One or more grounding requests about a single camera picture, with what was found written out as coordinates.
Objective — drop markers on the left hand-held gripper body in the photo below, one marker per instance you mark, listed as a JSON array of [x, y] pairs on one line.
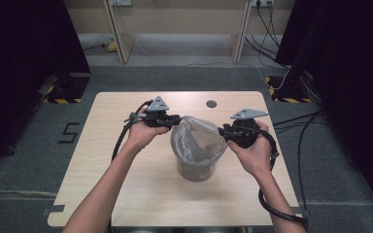
[[157, 113]]

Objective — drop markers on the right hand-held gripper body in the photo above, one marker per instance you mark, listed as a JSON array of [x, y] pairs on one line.
[[246, 132]]

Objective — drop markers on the grey plastic garbage bag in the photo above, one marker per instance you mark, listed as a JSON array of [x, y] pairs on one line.
[[197, 142]]

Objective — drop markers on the transparent brown round bin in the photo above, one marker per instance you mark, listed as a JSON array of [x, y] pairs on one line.
[[196, 173]]

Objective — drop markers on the person's left hand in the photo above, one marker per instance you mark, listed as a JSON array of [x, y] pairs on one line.
[[144, 132]]

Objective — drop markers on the person's right hand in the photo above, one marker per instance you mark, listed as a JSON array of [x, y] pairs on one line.
[[254, 158]]

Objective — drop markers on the round grey table grommet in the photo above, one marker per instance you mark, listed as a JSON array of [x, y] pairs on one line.
[[211, 104]]

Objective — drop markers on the black stand base striped tape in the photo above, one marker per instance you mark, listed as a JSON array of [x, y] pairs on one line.
[[68, 89], [289, 92]]

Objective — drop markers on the small yellow object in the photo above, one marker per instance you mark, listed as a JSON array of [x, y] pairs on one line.
[[111, 47]]

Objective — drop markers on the grey tape strip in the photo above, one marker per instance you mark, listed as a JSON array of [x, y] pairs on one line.
[[302, 212], [54, 209]]

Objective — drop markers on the black curtain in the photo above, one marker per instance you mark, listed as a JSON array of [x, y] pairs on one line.
[[19, 64], [353, 81]]

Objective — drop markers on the light wooden desk frame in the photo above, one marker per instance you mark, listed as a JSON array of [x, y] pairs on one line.
[[123, 45]]

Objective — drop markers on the white wall power strip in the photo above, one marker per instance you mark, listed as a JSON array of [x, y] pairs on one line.
[[120, 2]]

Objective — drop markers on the white wall socket with plugs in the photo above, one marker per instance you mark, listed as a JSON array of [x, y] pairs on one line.
[[263, 3]]

